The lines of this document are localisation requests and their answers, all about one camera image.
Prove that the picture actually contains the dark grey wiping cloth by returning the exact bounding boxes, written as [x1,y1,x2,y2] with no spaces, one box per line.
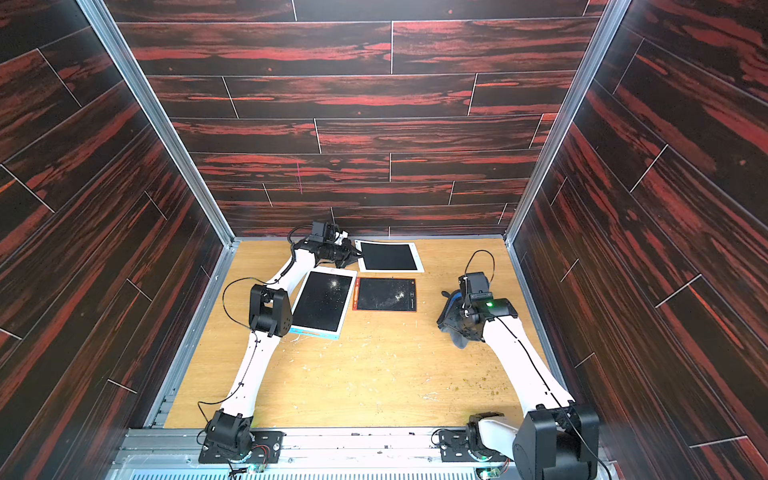
[437,290,483,349]

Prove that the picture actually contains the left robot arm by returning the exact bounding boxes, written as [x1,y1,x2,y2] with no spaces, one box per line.
[202,231,360,463]

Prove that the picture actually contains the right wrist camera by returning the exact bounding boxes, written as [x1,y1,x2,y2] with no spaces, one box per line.
[459,272,493,305]

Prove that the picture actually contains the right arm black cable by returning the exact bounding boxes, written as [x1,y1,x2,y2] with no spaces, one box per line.
[464,249,497,283]

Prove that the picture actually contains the aluminium frame right post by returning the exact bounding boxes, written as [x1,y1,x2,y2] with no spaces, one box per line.
[505,0,631,253]

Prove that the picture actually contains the aluminium frame left post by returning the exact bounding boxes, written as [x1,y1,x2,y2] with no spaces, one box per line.
[76,0,235,248]

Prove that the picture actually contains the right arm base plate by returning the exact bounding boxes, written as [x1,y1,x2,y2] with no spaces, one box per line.
[430,427,511,463]

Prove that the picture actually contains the aluminium front rail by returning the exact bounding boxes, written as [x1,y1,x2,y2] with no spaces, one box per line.
[106,427,520,479]

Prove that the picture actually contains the white teal drawing tablet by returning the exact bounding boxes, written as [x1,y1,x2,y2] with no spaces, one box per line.
[290,267,358,340]

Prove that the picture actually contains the red drawing tablet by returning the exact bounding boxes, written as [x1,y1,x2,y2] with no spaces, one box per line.
[353,277,417,312]

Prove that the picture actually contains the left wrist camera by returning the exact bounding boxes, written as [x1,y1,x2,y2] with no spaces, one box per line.
[307,221,340,244]

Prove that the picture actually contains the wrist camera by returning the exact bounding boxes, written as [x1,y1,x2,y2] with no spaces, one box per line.
[459,272,493,305]
[307,221,340,244]

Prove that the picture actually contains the aluminium frame post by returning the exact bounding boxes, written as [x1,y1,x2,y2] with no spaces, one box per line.
[76,0,235,248]
[505,0,631,253]

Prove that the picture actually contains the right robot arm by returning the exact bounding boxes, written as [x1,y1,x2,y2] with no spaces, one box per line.
[437,291,600,479]

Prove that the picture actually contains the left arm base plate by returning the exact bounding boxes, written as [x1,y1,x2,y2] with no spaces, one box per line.
[198,429,285,466]

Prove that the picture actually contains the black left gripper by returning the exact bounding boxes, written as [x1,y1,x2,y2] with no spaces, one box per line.
[323,239,367,269]

